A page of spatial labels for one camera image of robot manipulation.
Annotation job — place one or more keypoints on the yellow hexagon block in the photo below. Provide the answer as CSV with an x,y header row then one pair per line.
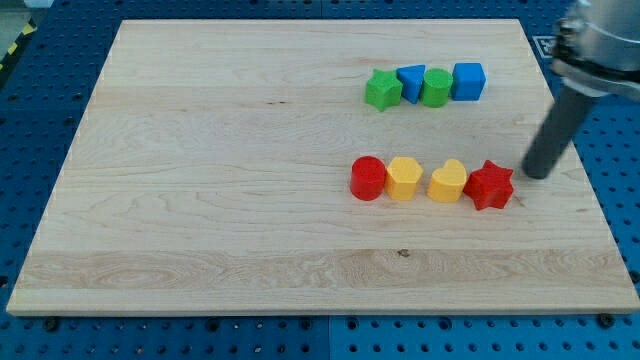
x,y
403,177

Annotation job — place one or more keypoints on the red star block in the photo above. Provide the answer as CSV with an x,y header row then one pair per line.
x,y
490,186

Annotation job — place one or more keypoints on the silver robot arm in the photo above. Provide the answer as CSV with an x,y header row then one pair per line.
x,y
596,47

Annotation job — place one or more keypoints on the white fiducial marker tag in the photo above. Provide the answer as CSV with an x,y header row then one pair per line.
x,y
544,45

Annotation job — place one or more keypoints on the green cylinder block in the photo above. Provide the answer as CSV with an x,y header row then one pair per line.
x,y
436,87

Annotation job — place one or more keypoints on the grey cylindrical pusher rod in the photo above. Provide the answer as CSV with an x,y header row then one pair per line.
x,y
563,120

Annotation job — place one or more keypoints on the blue triangle block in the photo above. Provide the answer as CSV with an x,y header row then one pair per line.
x,y
411,78

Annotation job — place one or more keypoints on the light wooden board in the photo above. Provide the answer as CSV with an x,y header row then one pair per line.
x,y
209,176

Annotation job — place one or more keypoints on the green star block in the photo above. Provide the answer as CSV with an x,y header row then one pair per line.
x,y
383,90

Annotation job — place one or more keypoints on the red cylinder block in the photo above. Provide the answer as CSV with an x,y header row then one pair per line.
x,y
368,175

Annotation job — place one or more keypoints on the yellow heart block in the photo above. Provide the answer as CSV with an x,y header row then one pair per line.
x,y
447,182

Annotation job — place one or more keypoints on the blue cube block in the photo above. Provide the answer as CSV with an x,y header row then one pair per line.
x,y
468,81

